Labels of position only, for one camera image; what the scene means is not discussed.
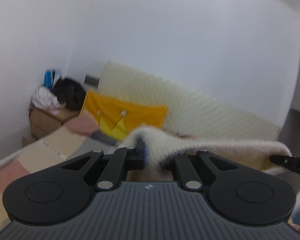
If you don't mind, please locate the cream striped knit sweater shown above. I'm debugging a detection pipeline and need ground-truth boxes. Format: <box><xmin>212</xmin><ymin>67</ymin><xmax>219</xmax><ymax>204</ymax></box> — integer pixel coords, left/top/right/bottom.
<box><xmin>118</xmin><ymin>126</ymin><xmax>292</xmax><ymax>182</ymax></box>

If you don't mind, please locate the black clothing pile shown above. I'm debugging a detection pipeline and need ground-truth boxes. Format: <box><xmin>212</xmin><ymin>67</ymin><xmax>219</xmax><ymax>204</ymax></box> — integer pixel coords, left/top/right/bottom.
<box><xmin>51</xmin><ymin>78</ymin><xmax>86</xmax><ymax>111</ymax></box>

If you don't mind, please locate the white crumpled clothing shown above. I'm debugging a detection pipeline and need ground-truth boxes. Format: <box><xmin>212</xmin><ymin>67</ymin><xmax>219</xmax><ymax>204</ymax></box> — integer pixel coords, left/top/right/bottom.
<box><xmin>31</xmin><ymin>86</ymin><xmax>65</xmax><ymax>110</ymax></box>

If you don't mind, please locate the yellow crown cushion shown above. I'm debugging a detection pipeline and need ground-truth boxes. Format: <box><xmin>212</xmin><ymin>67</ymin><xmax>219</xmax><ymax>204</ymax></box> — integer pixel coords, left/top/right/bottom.
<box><xmin>81</xmin><ymin>89</ymin><xmax>168</xmax><ymax>141</ymax></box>

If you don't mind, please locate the patchwork colour block duvet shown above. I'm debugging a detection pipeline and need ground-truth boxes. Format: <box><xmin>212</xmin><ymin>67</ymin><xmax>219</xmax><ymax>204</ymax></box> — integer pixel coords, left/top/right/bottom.
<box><xmin>0</xmin><ymin>114</ymin><xmax>120</xmax><ymax>230</ymax></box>

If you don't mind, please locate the cream quilted headboard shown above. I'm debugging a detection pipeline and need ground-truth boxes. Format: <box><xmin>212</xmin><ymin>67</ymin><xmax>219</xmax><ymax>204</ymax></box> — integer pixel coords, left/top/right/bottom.
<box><xmin>97</xmin><ymin>61</ymin><xmax>281</xmax><ymax>140</ymax></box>

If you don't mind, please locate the blue plastic bag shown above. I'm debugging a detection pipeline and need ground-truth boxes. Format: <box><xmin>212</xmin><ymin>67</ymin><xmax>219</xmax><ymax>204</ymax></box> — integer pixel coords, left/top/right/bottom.
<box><xmin>43</xmin><ymin>69</ymin><xmax>62</xmax><ymax>89</ymax></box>

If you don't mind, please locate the grey wall switch plate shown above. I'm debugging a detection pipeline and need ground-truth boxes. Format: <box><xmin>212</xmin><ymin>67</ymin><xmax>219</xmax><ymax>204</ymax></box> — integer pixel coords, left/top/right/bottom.
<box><xmin>84</xmin><ymin>75</ymin><xmax>100</xmax><ymax>87</ymax></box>

